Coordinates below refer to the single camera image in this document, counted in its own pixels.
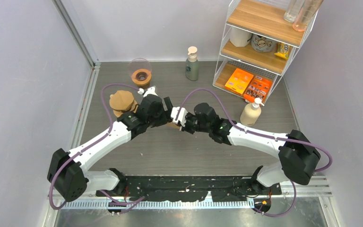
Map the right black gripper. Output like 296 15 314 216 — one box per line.
177 113 211 135

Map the pink glass dripper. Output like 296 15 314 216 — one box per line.
128 58 152 77

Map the small wooden ring holder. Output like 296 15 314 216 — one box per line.
131 69 152 86

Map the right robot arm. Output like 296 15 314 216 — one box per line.
172 103 320 194

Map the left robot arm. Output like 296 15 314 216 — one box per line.
47 94 173 202

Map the small glass with wood band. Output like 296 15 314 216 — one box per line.
138 83 150 89

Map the green pump bottle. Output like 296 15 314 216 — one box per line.
185 46 199 81

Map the cream pump bottle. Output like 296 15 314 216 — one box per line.
240 97 264 126

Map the orange box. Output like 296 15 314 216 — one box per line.
225 69 254 95

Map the orange snack packet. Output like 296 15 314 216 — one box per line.
243 76 273 103

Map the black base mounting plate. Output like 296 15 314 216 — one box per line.
107 175 282 202

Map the white paper roll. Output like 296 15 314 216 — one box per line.
229 27 252 47

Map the cartoon printed tin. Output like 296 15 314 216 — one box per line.
251 34 277 52

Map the yellow snack bag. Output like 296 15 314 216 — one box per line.
274 42 292 60

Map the clear glass bottle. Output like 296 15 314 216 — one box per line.
283 0 305 23

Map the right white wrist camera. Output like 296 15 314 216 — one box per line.
171 107 188 127

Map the aluminium frame rail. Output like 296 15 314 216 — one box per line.
53 0 101 149

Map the white wire wooden shelf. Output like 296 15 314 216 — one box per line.
213 0 317 96

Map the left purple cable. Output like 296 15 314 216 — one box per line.
48 83 146 210

